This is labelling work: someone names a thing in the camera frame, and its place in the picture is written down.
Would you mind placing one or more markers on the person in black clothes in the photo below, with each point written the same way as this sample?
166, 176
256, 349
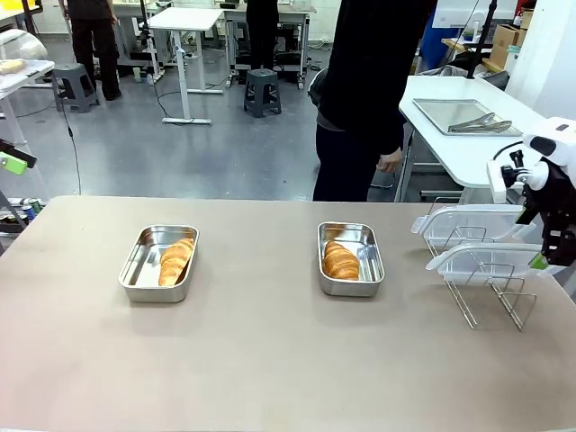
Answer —
369, 67

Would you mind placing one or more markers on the black stand pole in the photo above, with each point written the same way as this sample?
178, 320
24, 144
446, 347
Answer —
483, 36

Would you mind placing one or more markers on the background person in black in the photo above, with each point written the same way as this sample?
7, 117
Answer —
94, 45

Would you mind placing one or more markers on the blue panel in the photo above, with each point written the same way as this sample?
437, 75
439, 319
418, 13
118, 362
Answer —
443, 45

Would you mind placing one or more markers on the person's left hand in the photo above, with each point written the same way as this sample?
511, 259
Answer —
390, 162

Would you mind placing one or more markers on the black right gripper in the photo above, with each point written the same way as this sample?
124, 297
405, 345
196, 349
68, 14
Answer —
560, 216

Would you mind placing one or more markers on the black metal stand frame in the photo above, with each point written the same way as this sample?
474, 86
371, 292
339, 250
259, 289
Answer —
11, 209

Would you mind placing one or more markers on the clear plastic dome cover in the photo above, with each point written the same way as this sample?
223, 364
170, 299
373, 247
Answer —
24, 45

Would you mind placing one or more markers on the grey plastic stool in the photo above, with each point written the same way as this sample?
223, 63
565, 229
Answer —
262, 90
76, 85

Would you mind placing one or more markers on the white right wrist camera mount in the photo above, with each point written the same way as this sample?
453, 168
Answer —
495, 180

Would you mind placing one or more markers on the metal tongs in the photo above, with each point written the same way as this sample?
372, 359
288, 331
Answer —
481, 123

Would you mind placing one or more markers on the flat metal baking tray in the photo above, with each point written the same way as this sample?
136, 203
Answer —
441, 112

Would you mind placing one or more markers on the clear plastic container lid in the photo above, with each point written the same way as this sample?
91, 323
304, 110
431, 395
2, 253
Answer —
468, 222
486, 263

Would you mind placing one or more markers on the background person dark trousers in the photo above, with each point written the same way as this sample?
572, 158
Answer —
263, 31

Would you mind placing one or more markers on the brown cardboard box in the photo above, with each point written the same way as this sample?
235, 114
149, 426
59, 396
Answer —
504, 45

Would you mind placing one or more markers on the pale bread loaf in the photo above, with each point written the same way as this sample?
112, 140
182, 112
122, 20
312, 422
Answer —
10, 66

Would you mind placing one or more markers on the person's left forearm black sleeve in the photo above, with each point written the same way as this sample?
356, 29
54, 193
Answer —
391, 126

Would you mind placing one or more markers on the white workbench with frame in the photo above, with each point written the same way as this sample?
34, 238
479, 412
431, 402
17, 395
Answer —
292, 13

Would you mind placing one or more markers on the golden croissant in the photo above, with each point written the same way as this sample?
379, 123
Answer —
176, 262
341, 262

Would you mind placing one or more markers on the white side table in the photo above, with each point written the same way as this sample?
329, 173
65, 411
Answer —
432, 148

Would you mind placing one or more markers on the white height adjustable desk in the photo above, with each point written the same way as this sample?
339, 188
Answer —
186, 18

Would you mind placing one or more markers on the rectangular steel container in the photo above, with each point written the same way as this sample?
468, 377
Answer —
144, 265
371, 258

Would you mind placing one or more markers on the white table with bread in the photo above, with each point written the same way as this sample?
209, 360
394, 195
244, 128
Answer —
27, 74

